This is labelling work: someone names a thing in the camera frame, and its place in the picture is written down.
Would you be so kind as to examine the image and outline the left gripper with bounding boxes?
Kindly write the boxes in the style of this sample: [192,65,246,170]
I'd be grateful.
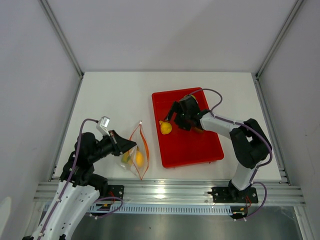
[89,129,137,163]

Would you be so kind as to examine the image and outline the yellow green mango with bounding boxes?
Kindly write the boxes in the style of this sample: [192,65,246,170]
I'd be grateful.
[121,150,138,166]

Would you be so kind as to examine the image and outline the clear zip top bag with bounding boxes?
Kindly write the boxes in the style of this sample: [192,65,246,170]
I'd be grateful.
[117,120,150,180]

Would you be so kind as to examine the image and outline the orange fruit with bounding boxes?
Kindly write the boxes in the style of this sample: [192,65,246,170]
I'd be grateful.
[135,150,145,168]

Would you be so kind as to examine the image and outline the yellow bumpy gourd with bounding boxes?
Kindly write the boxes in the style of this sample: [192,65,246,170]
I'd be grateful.
[159,120,173,135]

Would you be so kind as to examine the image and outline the brown kiwi fruit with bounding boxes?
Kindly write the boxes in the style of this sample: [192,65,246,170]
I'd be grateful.
[194,127,204,134]

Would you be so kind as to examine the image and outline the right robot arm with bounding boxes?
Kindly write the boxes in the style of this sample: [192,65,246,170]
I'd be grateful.
[164,94,273,202]

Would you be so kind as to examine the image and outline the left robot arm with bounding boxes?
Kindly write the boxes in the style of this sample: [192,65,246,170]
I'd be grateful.
[24,130,137,240]

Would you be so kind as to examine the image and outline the green apple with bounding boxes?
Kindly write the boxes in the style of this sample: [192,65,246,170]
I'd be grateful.
[184,94,198,103]

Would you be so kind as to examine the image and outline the red plastic tray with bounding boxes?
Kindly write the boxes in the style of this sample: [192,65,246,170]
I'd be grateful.
[151,87,225,169]

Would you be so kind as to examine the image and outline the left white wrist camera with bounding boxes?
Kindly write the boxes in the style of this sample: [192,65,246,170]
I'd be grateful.
[96,116,110,136]

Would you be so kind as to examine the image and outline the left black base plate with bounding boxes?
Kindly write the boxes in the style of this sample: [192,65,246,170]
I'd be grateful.
[100,185,125,199]

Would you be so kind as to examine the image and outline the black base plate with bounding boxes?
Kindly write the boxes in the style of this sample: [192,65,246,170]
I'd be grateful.
[207,186,259,204]
[100,185,125,199]

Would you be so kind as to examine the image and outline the aluminium mounting rail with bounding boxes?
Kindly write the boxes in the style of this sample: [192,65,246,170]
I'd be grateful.
[33,178,306,207]

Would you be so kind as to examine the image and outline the slotted cable duct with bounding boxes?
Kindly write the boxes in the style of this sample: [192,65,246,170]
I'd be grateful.
[43,202,233,216]

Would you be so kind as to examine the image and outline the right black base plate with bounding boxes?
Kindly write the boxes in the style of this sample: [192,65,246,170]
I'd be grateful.
[207,186,259,204]

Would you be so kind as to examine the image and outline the right aluminium frame post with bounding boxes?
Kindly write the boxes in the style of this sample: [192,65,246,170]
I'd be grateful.
[255,0,307,81]

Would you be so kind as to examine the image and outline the aluminium frame post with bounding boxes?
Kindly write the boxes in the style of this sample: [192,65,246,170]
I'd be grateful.
[38,0,84,78]
[255,0,307,81]

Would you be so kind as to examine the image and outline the left aluminium frame post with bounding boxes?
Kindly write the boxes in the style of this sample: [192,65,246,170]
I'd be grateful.
[38,0,84,78]

